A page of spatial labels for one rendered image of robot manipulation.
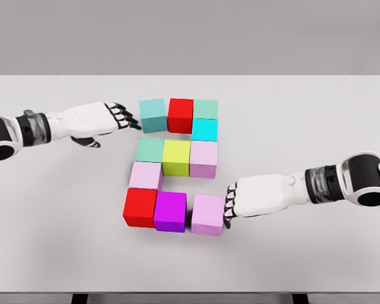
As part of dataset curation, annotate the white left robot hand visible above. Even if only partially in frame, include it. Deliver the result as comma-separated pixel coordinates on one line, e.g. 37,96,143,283
61,101,143,149

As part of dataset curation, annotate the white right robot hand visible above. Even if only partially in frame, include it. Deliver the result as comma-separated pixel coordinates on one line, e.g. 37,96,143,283
223,175,289,230

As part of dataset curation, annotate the light pink cube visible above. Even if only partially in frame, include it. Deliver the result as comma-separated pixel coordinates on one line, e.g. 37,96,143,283
191,193,226,238
127,161,164,191
189,140,219,179

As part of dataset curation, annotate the teal blue cube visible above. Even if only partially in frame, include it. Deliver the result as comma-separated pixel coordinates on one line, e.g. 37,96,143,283
139,98,168,134

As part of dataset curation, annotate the sea green cube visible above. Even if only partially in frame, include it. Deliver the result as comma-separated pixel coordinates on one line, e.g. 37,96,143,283
193,99,219,120
134,137,165,164

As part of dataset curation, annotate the bright cyan cube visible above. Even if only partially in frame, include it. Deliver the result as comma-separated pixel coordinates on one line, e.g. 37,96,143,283
191,118,219,143

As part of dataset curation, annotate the purple cube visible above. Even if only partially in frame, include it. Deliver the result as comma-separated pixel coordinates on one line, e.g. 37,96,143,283
153,191,187,234

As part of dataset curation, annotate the yellow-green cube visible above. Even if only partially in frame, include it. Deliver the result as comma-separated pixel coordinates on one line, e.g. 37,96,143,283
161,139,191,177

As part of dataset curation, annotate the red cube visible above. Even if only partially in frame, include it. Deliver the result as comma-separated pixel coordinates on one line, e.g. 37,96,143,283
167,98,194,135
122,187,158,229

